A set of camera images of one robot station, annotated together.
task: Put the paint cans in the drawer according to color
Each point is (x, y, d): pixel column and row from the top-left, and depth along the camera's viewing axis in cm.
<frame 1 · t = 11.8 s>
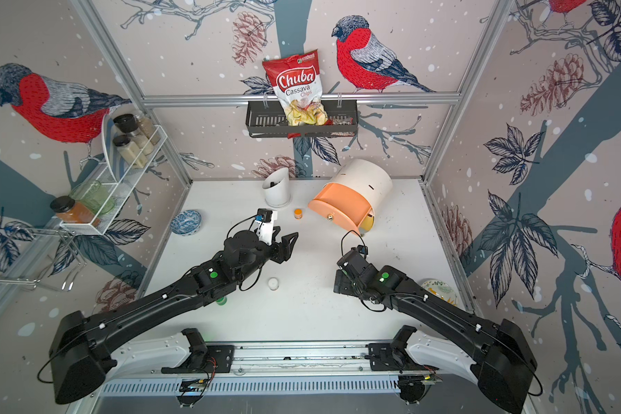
left hand: (292, 227, 73), fingers open
right hand: (344, 281, 80), fingers open
round white drawer cabinet: (366, 177, 94), point 23 cm above the table
pink top drawer: (343, 205, 89), point 19 cm above the table
yellow middle drawer: (367, 224, 89), point 15 cm above the table
white utensil holder cup: (277, 188, 102), point 14 cm above the table
blue patterned bowl: (186, 222, 106), point 2 cm above the table
orange paint can far: (297, 213, 108), point 3 cm above the table

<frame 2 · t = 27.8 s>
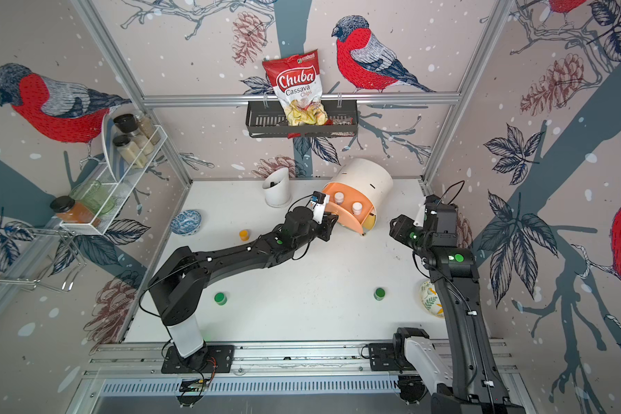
left hand: (339, 211, 82), fingers open
right hand: (395, 220, 73), fingers open
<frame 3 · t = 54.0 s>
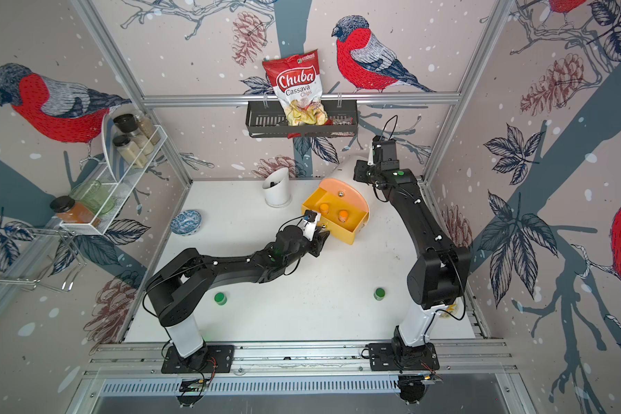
left hand: (329, 226, 85), fingers open
right hand: (359, 166, 86), fingers open
yellow middle drawer: (358, 218, 94), point 12 cm above the table
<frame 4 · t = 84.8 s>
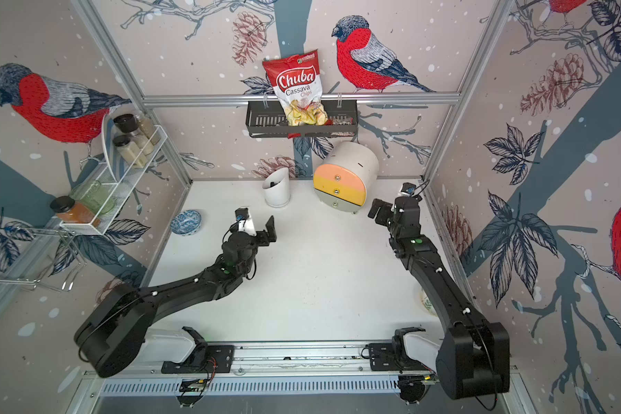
left hand: (264, 213, 84), fingers open
right hand: (384, 200, 83), fingers open
round white drawer cabinet: (356, 156, 102), point 22 cm above the table
pink top drawer: (341, 173, 95), point 22 cm above the table
yellow middle drawer: (348, 192, 97), point 16 cm above the table
grey bottom drawer: (336, 203, 106), point 7 cm above the table
